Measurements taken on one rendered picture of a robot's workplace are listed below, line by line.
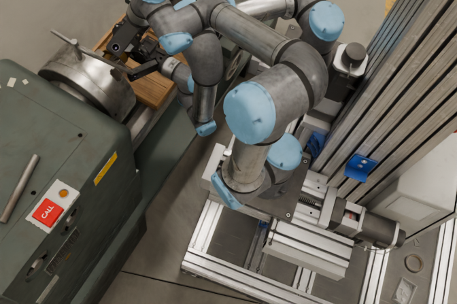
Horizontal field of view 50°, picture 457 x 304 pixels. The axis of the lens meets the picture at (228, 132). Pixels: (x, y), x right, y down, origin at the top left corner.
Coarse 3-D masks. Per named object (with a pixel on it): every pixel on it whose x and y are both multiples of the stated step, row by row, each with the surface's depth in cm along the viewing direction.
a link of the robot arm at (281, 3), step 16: (192, 0) 150; (240, 0) 156; (256, 0) 156; (272, 0) 158; (288, 0) 160; (304, 0) 161; (256, 16) 157; (272, 16) 160; (288, 16) 164; (208, 32) 144
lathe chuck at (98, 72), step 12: (60, 48) 165; (72, 48) 160; (84, 48) 160; (60, 60) 158; (72, 60) 157; (96, 60) 158; (84, 72) 156; (96, 72) 157; (108, 72) 159; (96, 84) 156; (108, 84) 159; (120, 84) 162; (108, 96) 159; (120, 96) 163; (132, 96) 168; (120, 108) 164
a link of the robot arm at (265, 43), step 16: (208, 0) 125; (224, 0) 126; (208, 16) 124; (224, 16) 119; (240, 16) 117; (224, 32) 120; (240, 32) 115; (256, 32) 111; (272, 32) 110; (256, 48) 111; (272, 48) 107; (288, 48) 103; (304, 48) 102; (272, 64) 108; (304, 64) 97; (320, 64) 99; (320, 80) 97; (320, 96) 98
